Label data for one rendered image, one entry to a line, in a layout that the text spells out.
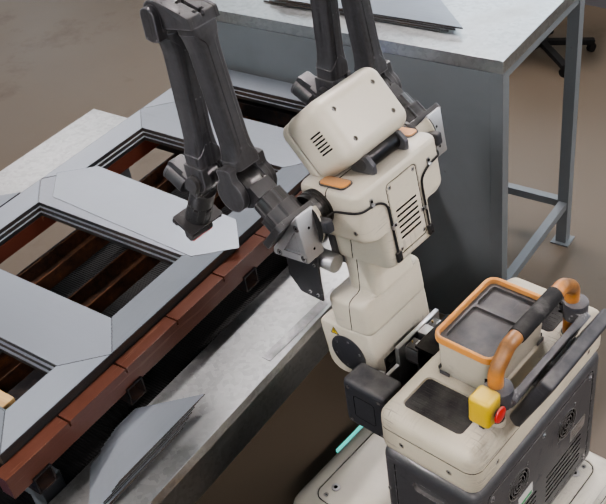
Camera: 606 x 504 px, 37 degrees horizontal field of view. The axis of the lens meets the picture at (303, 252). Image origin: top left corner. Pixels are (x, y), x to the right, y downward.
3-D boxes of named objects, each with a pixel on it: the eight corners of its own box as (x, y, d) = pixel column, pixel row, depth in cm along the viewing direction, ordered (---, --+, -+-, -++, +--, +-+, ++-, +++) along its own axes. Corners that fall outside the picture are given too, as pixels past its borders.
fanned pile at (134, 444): (52, 504, 200) (46, 493, 197) (169, 386, 223) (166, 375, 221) (90, 528, 193) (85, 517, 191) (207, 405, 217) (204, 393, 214)
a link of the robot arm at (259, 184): (264, 204, 182) (282, 190, 184) (230, 167, 183) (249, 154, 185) (250, 224, 189) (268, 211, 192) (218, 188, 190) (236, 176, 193)
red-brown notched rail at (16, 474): (3, 491, 193) (-7, 473, 190) (393, 122, 290) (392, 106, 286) (15, 499, 191) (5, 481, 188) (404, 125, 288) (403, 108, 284)
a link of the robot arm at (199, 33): (178, 4, 162) (218, -18, 167) (133, 2, 171) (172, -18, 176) (248, 216, 185) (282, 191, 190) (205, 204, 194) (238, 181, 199)
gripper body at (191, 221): (170, 222, 209) (174, 203, 203) (202, 199, 214) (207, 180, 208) (190, 240, 207) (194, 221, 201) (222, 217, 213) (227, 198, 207)
